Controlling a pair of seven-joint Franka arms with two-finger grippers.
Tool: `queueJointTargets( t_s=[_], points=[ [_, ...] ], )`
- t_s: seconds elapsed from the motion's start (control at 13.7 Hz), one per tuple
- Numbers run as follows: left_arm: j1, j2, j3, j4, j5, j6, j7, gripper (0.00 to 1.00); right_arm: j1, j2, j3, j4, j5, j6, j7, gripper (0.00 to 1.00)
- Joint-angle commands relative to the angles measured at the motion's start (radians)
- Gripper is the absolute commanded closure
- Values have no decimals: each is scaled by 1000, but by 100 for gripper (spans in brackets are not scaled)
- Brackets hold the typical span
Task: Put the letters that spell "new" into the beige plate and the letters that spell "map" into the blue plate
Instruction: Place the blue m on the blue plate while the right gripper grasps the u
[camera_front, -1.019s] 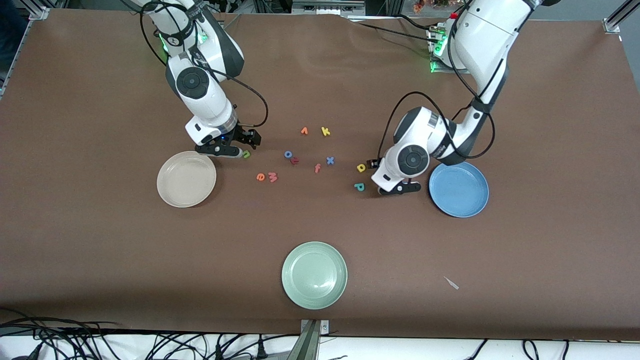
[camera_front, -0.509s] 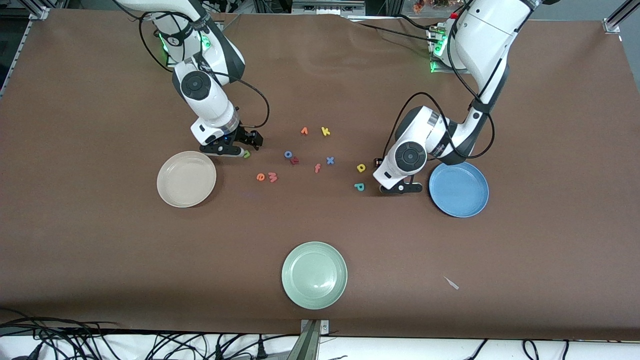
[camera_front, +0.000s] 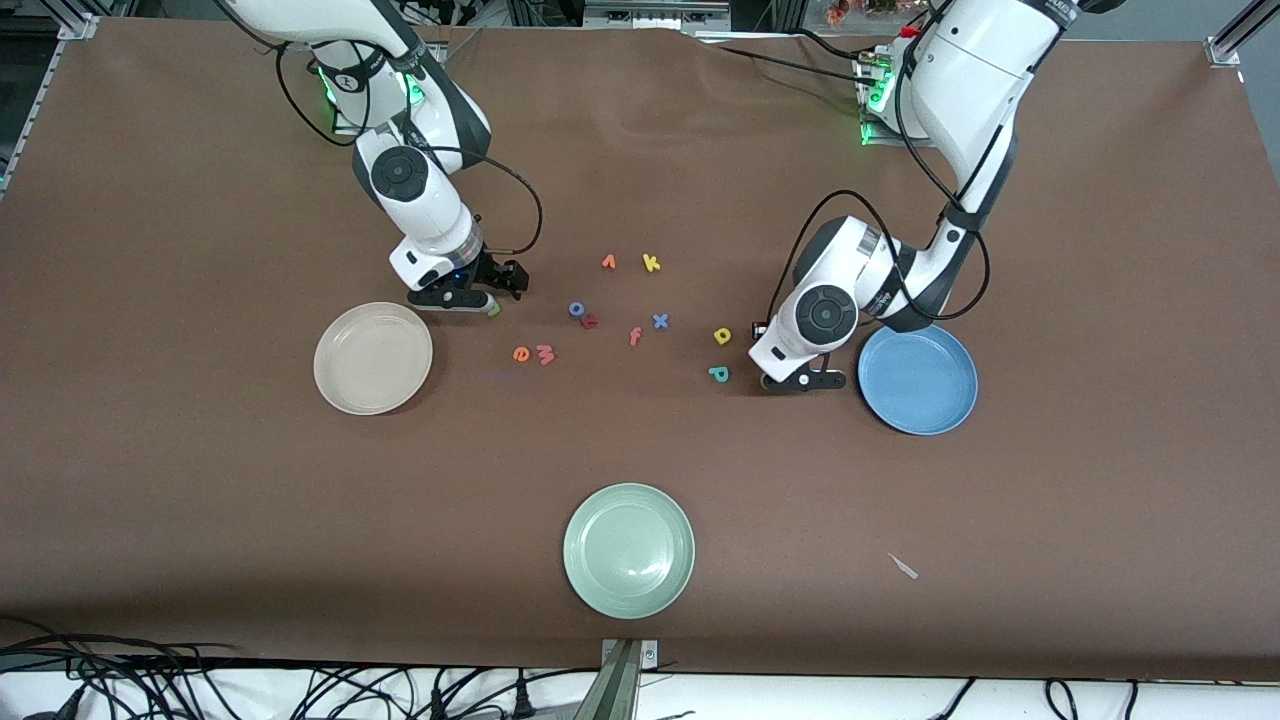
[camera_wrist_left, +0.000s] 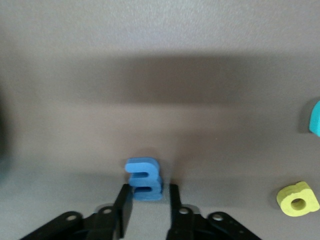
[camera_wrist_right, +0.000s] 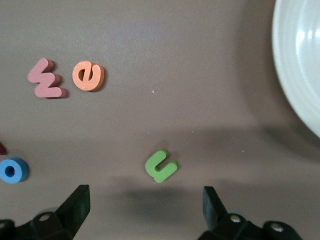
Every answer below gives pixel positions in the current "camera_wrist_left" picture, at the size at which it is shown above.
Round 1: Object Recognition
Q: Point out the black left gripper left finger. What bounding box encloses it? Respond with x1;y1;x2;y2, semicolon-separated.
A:
82;184;134;240

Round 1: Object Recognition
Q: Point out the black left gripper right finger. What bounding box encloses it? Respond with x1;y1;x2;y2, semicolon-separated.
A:
166;184;213;240

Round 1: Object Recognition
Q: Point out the blue letter m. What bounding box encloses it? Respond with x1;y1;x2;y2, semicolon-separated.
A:
124;156;163;202

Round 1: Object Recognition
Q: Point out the yellow letter a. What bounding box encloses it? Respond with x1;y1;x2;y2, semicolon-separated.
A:
276;181;320;217

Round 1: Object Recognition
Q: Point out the teal letter p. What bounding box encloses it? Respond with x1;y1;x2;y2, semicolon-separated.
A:
308;99;320;138

